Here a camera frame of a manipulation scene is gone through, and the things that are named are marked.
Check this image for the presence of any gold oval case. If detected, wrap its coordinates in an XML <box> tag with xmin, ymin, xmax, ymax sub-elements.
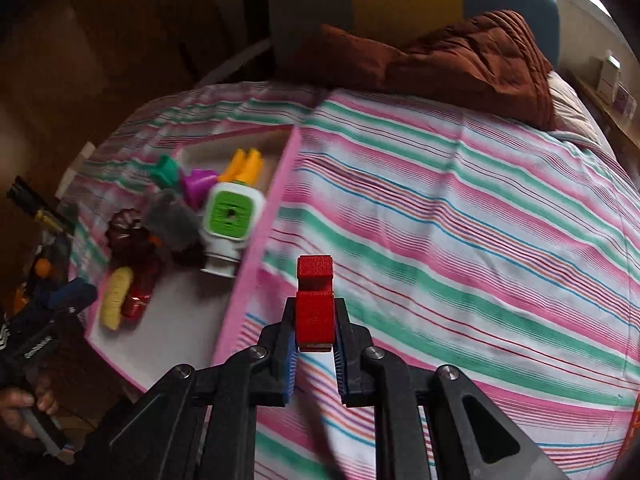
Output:
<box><xmin>99</xmin><ymin>266</ymin><xmax>135</xmax><ymax>331</ymax></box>

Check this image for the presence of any black post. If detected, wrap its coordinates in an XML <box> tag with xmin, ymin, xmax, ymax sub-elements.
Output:
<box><xmin>240</xmin><ymin>0</ymin><xmax>276</xmax><ymax>68</ymax></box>

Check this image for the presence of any wooden wardrobe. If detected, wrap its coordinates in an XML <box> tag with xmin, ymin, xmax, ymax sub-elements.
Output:
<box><xmin>0</xmin><ymin>0</ymin><xmax>241</xmax><ymax>281</ymax></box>

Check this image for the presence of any red block toy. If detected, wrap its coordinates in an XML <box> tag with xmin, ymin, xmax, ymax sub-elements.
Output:
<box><xmin>294</xmin><ymin>255</ymin><xmax>335</xmax><ymax>353</ymax></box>

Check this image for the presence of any pink-rimmed white tray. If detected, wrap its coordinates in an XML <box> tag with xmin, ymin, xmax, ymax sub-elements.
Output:
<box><xmin>85</xmin><ymin>126</ymin><xmax>303</xmax><ymax>393</ymax></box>

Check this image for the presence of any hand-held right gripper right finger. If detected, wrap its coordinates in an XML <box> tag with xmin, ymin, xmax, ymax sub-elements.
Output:
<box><xmin>332</xmin><ymin>297</ymin><xmax>568</xmax><ymax>480</ymax></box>

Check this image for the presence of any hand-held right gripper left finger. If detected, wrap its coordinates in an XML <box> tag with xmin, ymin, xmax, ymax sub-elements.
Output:
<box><xmin>82</xmin><ymin>296</ymin><xmax>301</xmax><ymax>480</ymax></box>

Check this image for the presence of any black and gold tool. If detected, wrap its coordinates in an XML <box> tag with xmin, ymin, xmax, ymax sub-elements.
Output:
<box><xmin>7</xmin><ymin>175</ymin><xmax>78</xmax><ymax>235</ymax></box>

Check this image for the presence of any white box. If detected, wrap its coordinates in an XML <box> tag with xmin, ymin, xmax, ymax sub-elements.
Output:
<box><xmin>597</xmin><ymin>55</ymin><xmax>621</xmax><ymax>103</ymax></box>

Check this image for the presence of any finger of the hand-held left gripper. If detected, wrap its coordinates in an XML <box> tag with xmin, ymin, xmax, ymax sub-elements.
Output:
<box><xmin>47</xmin><ymin>278</ymin><xmax>98</xmax><ymax>311</ymax></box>

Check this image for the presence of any yellow plastic toy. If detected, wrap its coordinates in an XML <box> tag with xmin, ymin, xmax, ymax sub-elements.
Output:
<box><xmin>218</xmin><ymin>147</ymin><xmax>265</xmax><ymax>185</ymax></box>

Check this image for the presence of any pink green striped blanket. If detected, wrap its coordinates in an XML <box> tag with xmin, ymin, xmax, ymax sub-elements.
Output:
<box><xmin>65</xmin><ymin>80</ymin><xmax>640</xmax><ymax>480</ymax></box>

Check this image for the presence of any wooden side table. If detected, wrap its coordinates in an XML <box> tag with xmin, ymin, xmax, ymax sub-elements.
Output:
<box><xmin>565</xmin><ymin>72</ymin><xmax>640</xmax><ymax>161</ymax></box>

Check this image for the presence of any shiny red lighter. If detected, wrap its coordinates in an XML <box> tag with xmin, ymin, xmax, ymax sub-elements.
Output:
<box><xmin>120</xmin><ymin>255</ymin><xmax>163</xmax><ymax>320</ymax></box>

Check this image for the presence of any pale pink pillow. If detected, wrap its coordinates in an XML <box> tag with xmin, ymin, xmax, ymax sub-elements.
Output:
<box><xmin>547</xmin><ymin>70</ymin><xmax>606</xmax><ymax>148</ymax></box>

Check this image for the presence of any brown quilted duvet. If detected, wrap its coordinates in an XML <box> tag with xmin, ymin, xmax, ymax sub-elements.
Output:
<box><xmin>300</xmin><ymin>10</ymin><xmax>558</xmax><ymax>131</ymax></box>

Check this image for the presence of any dark brown fluted mould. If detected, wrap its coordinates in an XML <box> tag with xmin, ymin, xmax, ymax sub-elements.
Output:
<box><xmin>106</xmin><ymin>210</ymin><xmax>151</xmax><ymax>261</ymax></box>

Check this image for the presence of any white and green square device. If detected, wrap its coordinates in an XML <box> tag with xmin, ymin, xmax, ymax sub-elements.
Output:
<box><xmin>199</xmin><ymin>181</ymin><xmax>266</xmax><ymax>278</ymax></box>

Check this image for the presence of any green plastic toy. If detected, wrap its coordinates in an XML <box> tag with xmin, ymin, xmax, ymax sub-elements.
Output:
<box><xmin>151</xmin><ymin>155</ymin><xmax>183</xmax><ymax>192</ymax></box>

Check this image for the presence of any magenta plastic toy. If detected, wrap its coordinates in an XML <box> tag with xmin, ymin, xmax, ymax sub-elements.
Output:
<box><xmin>180</xmin><ymin>169</ymin><xmax>220</xmax><ymax>211</ymax></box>

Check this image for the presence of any white bed rail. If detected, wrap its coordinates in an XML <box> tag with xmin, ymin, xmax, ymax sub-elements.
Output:
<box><xmin>195</xmin><ymin>37</ymin><xmax>273</xmax><ymax>88</ymax></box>

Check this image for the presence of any person's left hand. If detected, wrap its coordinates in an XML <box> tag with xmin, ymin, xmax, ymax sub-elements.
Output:
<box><xmin>0</xmin><ymin>382</ymin><xmax>58</xmax><ymax>436</ymax></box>

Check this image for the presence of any black jar with clear lid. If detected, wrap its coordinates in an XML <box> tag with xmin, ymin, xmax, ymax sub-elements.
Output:
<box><xmin>145</xmin><ymin>190</ymin><xmax>203</xmax><ymax>266</ymax></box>

